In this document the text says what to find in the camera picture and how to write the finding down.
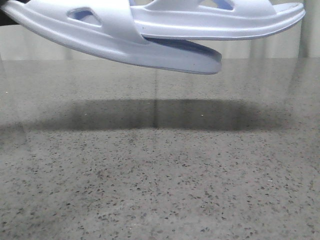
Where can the light blue slipper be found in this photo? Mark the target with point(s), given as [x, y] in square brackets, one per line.
[106, 29]
[229, 20]

